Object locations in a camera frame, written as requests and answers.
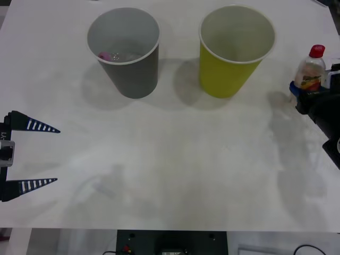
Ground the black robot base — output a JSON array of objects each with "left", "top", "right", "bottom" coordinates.
[{"left": 116, "top": 229, "right": 228, "bottom": 255}]

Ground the red-capped bottle with colourful label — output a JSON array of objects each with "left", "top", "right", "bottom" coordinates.
[{"left": 293, "top": 44, "right": 327, "bottom": 92}]

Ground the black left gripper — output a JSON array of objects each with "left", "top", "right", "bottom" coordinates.
[{"left": 0, "top": 110, "right": 61, "bottom": 202}]

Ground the clear bottle with pink cap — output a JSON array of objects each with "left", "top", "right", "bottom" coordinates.
[{"left": 97, "top": 50, "right": 144, "bottom": 63}]

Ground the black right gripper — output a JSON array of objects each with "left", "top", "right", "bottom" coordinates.
[{"left": 288, "top": 81, "right": 340, "bottom": 139}]

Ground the grey plastic waste bin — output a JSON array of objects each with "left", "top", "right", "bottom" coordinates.
[{"left": 87, "top": 7, "right": 161, "bottom": 99}]

